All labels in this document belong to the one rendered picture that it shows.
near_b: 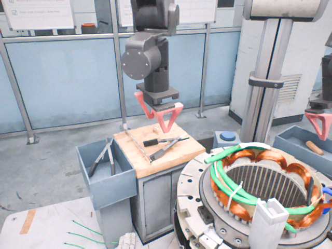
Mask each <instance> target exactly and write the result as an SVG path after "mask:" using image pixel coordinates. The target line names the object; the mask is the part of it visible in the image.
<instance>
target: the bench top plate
mask: <svg viewBox="0 0 332 249"><path fill-rule="evenodd" d="M36 209H37V210H36V212H35V215H34V218H33V220H32V223H31V226H30V228H29V231H28V233H27V234H20V235H19V233H20V231H21V228H22V226H23V224H24V221H25V219H26V216H27V213H28V211H29V210H27V211H22V212H17V213H13V214H10V215H8V216H7V218H6V220H5V222H4V225H3V228H2V232H1V235H0V249H83V248H80V247H77V246H72V245H67V244H64V243H68V244H73V245H78V246H81V247H84V248H86V249H106V246H105V244H103V243H98V242H95V241H92V240H90V239H87V238H85V237H88V238H91V239H93V240H96V241H99V242H104V240H103V237H102V235H100V234H101V231H100V228H99V224H98V222H97V218H96V213H95V210H94V208H93V205H92V202H91V199H90V197H85V198H80V199H76V200H71V201H66V202H61V203H59V204H54V205H49V206H45V207H40V208H36ZM71 219H72V220H74V221H76V222H78V223H79V224H81V225H83V226H85V227H87V228H89V229H92V230H94V231H96V232H98V233H100V234H98V233H96V232H93V231H91V230H89V229H87V228H85V227H83V226H81V225H79V224H77V223H75V222H73V221H72V220H71ZM132 229H133V233H135V238H136V249H167V248H168V246H169V245H170V243H171V241H172V240H173V238H174V237H175V232H174V231H173V232H171V233H169V234H167V235H166V236H164V237H161V238H159V239H156V240H154V241H152V242H150V243H148V244H146V245H144V246H143V245H142V243H141V241H140V239H139V237H138V235H137V233H136V231H135V229H134V227H133V225H132ZM68 232H72V233H77V234H80V235H83V236H85V237H82V236H79V235H76V234H71V233H68Z"/></svg>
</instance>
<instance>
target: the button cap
mask: <svg viewBox="0 0 332 249"><path fill-rule="evenodd" d="M234 136H235V134H234V133H232V132H229V131H224V132H222V134H221V137H222V138H224V139H228V140H230V139H234Z"/></svg>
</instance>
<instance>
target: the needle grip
mask: <svg viewBox="0 0 332 249"><path fill-rule="evenodd" d="M306 145H307V146H308V147H309V148H310V149H311V150H312V151H313V152H314V153H316V154H318V155H320V154H323V155H324V152H323V151H321V150H320V149H319V148H318V147H317V146H315V144H314V143H313V142H312V141H307V142H306Z"/></svg>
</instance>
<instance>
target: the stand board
mask: <svg viewBox="0 0 332 249"><path fill-rule="evenodd" d="M153 125H155V126H156V127H157V128H158V129H159V134H157V133H156V132H155V131H154V130H153ZM129 132H130V133H131V135H132V136H133V137H134V139H135V140H136V141H137V142H138V144H139V145H140V146H141V148H142V149H143V151H144V152H145V153H146V154H147V156H150V155H152V154H154V153H155V152H157V151H159V150H160V149H164V148H165V147H167V145H168V143H167V142H166V143H159V144H158V145H153V146H148V147H144V145H143V141H148V140H153V139H158V140H160V139H170V138H176V137H179V136H181V135H183V134H185V133H187V132H185V131H184V130H183V129H182V128H181V127H180V126H178V125H177V124H176V123H174V124H173V126H172V128H171V130H170V132H169V133H166V134H164V132H163V130H162V128H161V126H160V124H159V123H157V124H152V125H149V126H145V127H141V128H137V129H133V130H129ZM113 136H114V137H115V139H116V141H117V142H118V144H119V145H120V147H121V148H122V150H123V151H124V153H125V154H126V156H127V157H128V159H129V160H130V162H131V163H132V165H133V167H134V168H135V176H136V178H137V179H139V178H141V177H144V176H148V175H150V174H153V173H157V172H160V171H162V170H165V169H168V168H171V167H174V166H176V165H179V164H182V163H185V162H188V161H190V160H192V159H194V158H195V157H196V156H198V155H200V154H202V153H204V152H205V148H204V147H203V146H202V145H201V144H199V143H198V142H197V141H196V140H195V139H194V138H193V137H191V136H190V135H189V134H188V133H187V134H186V135H185V136H183V137H182V139H183V138H187V137H190V138H189V139H186V140H183V141H180V142H178V143H176V144H175V145H174V150H172V149H169V150H167V151H166V152H165V154H164V155H163V156H161V157H159V158H158V159H156V160H154V161H153V162H152V163H151V165H149V164H148V162H147V161H146V160H145V158H144V157H143V156H142V154H141V153H140V152H139V150H138V149H137V147H136V146H135V145H134V144H133V142H132V141H131V140H130V138H129V137H128V136H127V134H126V133H125V132H121V133H117V134H113Z"/></svg>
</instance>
